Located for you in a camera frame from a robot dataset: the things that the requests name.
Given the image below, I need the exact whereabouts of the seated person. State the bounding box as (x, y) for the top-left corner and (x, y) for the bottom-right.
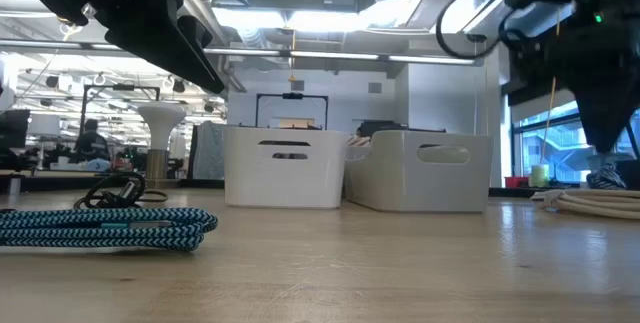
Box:
(74, 118), (111, 163)

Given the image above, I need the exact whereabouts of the black background monitor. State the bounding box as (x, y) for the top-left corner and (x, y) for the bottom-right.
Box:
(0, 109), (31, 152)

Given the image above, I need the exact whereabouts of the black white striped bundle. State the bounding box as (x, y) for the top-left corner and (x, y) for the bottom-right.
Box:
(585, 155), (627, 190)

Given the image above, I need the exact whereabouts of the thin black looped cable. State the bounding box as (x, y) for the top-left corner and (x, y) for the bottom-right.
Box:
(73, 171), (170, 210)

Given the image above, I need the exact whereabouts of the wooden background tabletop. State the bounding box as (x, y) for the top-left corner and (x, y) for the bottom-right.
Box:
(277, 117), (317, 130)

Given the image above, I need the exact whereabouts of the black aluminium frame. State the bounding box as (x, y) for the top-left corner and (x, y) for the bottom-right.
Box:
(0, 171), (640, 199)

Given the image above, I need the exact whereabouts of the long linear ceiling light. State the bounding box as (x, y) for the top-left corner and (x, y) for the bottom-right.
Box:
(0, 37), (485, 68)

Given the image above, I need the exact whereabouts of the black framed window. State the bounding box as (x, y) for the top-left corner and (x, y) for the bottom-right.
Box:
(509, 97), (640, 184)

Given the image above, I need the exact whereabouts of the white plastic bin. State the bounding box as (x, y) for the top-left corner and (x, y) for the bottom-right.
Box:
(222, 126), (350, 210)

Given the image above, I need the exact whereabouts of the gray fabric panel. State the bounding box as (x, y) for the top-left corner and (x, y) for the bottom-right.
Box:
(192, 120), (226, 181)

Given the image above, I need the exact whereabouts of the black flat background equipment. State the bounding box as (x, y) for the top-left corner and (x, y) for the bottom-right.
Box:
(355, 120), (447, 137)

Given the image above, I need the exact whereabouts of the white tape roll stand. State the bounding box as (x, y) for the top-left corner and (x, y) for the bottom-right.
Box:
(130, 101), (187, 189)

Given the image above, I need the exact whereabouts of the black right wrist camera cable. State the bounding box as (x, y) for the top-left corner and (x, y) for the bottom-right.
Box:
(435, 0), (526, 61)

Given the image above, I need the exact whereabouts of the teal braided cable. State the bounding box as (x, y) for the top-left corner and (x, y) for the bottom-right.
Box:
(0, 206), (219, 253)

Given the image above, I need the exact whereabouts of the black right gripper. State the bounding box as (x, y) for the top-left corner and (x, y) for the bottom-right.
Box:
(514, 0), (640, 153)

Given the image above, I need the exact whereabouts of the black background gantry frame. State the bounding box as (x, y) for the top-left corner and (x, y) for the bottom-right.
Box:
(79, 84), (161, 134)
(254, 92), (330, 131)

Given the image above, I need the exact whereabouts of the gray plastic bin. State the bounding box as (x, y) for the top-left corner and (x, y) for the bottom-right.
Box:
(343, 129), (495, 214)

